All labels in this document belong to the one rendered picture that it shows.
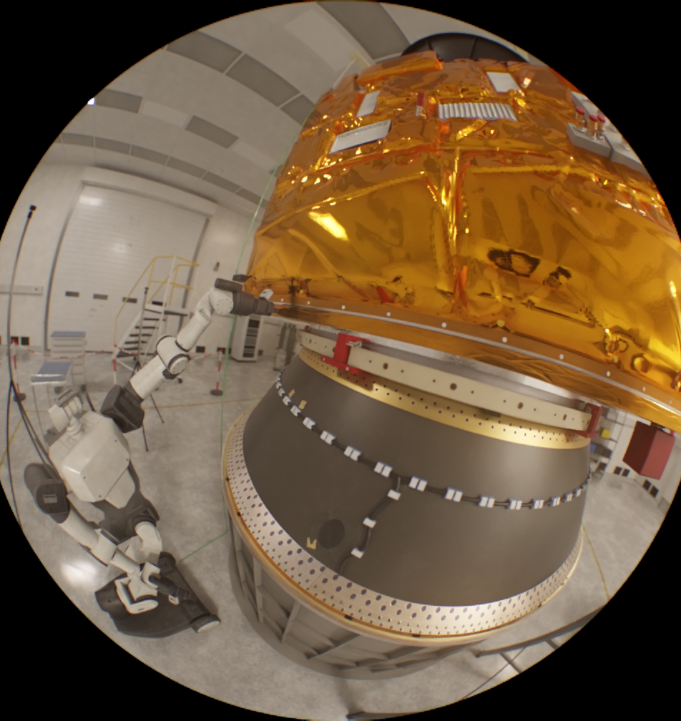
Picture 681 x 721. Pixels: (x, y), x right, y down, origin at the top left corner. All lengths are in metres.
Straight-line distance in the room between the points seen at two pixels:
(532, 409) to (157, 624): 1.87
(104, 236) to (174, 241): 2.37
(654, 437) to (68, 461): 1.55
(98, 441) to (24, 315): 7.88
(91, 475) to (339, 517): 0.67
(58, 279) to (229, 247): 5.98
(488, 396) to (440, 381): 0.11
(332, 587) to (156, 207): 8.09
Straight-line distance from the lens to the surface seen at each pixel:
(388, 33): 3.59
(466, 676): 2.12
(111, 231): 7.75
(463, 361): 0.50
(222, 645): 1.77
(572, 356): 0.60
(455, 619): 0.67
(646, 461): 0.90
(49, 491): 0.77
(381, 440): 0.50
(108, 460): 0.78
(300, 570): 0.61
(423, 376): 0.46
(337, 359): 0.56
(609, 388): 0.67
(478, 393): 0.47
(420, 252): 0.60
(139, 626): 1.73
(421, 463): 0.49
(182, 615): 1.67
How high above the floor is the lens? 1.74
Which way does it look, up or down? 7 degrees down
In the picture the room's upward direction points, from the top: 13 degrees clockwise
